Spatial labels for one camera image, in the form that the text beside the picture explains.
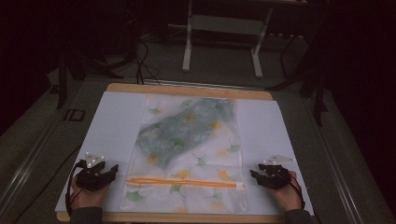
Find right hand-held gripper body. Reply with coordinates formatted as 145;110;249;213
261;154;296;190

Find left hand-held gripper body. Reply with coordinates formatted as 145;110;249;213
75;151;110;192

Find translucent leaf-print zipper bag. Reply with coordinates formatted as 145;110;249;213
119;93;249;216

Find person's left hand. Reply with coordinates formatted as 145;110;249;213
70;175;110;211

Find person's right hand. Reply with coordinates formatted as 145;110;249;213
268;170;304;213

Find white table mat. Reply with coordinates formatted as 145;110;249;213
54;91;315;217

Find grey-green cloth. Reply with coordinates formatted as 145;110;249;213
135;97;235;171

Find black metal stand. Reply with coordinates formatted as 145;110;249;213
55;50;69;110
312;69;330;128

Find wooden table board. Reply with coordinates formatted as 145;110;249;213
56;82;287;224

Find white metal stand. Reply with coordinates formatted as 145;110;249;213
181;0;276;79

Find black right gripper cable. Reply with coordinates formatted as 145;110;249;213
288;171;306;210

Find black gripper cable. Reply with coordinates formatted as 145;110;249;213
64;159;86;217
288;171;306;210

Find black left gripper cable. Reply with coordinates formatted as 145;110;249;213
64;159;86;217

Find grey metal floor rail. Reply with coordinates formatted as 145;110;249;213
303;97;365;224
0;105;68;213

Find black rectangular floor bracket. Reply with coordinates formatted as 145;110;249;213
63;108;87;122

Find black floor cables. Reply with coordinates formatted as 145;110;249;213
133;39;163;86

